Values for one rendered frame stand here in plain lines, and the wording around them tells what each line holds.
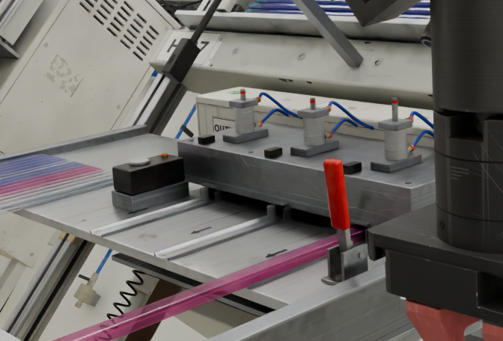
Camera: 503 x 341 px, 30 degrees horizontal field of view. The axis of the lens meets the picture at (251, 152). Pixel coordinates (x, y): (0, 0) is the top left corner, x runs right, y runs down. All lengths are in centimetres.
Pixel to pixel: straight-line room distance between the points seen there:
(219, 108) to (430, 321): 86
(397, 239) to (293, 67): 87
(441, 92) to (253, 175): 63
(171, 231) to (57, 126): 132
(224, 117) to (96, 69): 110
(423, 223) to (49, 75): 186
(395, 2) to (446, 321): 13
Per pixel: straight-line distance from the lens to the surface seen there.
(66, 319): 381
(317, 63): 124
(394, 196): 86
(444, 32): 37
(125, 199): 104
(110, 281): 373
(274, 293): 78
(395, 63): 116
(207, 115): 125
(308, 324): 72
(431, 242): 40
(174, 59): 99
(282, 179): 96
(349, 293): 75
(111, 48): 232
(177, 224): 98
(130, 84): 236
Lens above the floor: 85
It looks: 16 degrees up
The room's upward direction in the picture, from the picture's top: 29 degrees clockwise
